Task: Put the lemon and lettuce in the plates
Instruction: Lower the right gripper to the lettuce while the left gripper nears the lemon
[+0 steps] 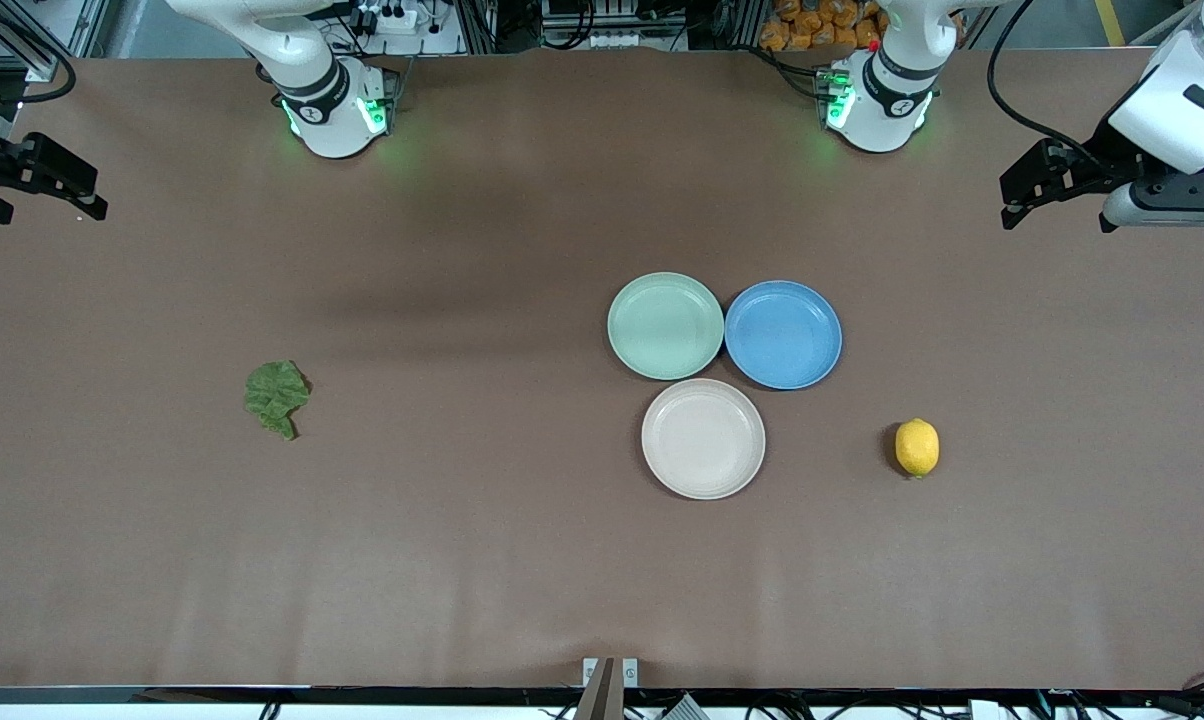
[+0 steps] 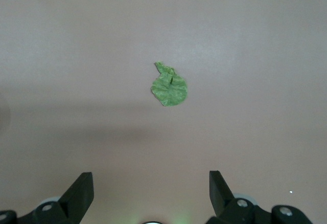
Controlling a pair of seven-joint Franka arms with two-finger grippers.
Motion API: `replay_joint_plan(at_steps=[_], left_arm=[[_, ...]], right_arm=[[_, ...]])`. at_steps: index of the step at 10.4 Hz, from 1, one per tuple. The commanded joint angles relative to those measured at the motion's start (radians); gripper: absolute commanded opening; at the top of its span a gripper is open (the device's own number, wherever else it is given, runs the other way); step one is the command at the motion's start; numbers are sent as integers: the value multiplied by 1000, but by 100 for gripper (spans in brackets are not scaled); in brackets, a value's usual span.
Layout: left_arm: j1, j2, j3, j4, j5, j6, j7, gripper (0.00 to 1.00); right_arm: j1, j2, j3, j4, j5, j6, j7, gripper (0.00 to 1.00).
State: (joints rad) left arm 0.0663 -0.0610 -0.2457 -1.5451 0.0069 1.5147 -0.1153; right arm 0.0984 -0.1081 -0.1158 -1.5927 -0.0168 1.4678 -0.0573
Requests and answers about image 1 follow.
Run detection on beige plate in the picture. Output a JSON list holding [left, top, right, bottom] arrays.
[[641, 378, 767, 501]]

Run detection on white power strip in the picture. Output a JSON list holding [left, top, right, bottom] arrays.
[[355, 0, 420, 37]]

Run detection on metal table edge bracket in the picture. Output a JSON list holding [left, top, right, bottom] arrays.
[[574, 657, 640, 720]]

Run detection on light green plate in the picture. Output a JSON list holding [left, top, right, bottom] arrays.
[[607, 272, 726, 382]]

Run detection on blue plate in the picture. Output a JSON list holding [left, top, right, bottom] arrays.
[[724, 280, 844, 391]]

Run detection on black base cable bundle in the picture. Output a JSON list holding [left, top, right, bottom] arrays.
[[752, 45, 835, 101]]

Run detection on orange snack packets pile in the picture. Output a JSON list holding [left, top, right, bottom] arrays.
[[759, 0, 888, 52]]

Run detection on yellow lemon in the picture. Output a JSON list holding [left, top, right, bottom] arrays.
[[895, 418, 941, 479]]

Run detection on green lettuce leaf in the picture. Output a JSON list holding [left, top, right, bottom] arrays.
[[243, 360, 312, 442]]

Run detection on aluminium frame profile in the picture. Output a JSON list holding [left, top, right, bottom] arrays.
[[0, 0, 113, 83]]

